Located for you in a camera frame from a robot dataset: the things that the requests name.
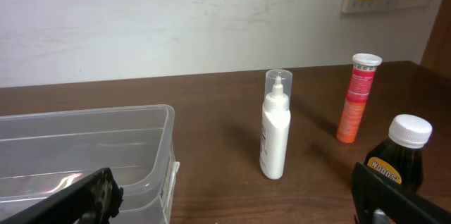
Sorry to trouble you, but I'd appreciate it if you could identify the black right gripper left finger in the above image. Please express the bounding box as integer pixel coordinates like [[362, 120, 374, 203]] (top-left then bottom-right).
[[1, 168, 123, 224]]

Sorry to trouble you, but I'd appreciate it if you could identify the white squeeze bottle clear cap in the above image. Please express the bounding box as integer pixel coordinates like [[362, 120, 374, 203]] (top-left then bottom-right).
[[259, 69, 292, 180]]

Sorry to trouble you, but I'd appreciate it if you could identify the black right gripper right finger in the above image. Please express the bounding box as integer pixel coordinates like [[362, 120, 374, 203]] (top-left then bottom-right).
[[352, 163, 450, 224]]

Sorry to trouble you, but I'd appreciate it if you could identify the orange tablet tube white cap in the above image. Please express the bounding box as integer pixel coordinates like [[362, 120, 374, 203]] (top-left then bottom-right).
[[336, 54, 383, 143]]

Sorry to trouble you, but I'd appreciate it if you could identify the dark syrup bottle white cap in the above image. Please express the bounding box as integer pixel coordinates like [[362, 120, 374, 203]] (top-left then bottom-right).
[[364, 114, 433, 192]]

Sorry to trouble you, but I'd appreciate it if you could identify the clear plastic container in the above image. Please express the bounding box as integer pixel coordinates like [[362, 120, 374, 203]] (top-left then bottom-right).
[[1, 105, 180, 223]]

